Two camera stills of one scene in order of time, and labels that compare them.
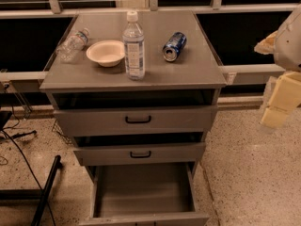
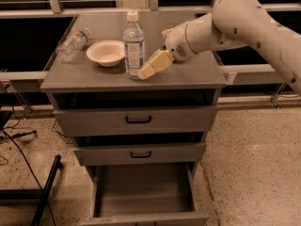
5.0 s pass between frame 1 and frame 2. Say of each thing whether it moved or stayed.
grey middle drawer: stayed
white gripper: moved
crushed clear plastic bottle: stayed
